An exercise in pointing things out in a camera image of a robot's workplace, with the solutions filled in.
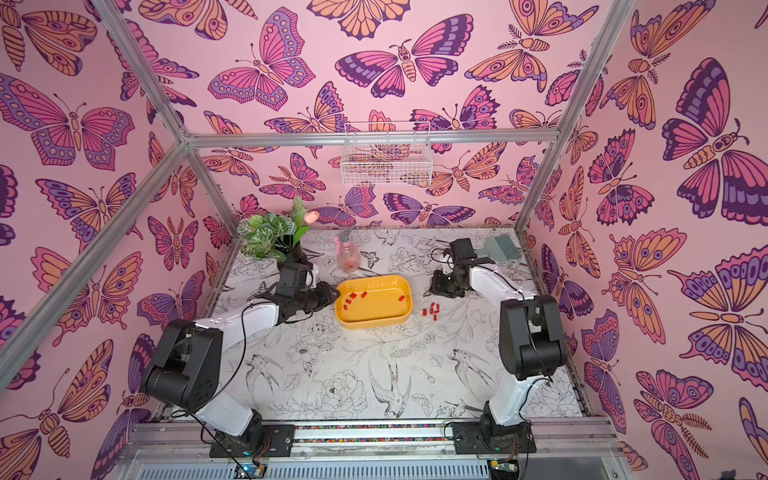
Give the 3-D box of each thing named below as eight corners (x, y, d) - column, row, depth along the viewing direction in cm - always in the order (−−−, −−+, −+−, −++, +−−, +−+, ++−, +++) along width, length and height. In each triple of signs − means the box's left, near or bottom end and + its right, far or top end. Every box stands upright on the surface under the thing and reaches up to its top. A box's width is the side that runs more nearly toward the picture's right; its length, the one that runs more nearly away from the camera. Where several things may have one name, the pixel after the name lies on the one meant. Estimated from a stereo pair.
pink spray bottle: (343, 276, 109) (336, 244, 95) (339, 264, 112) (331, 232, 99) (361, 270, 110) (357, 238, 97) (357, 258, 114) (352, 226, 100)
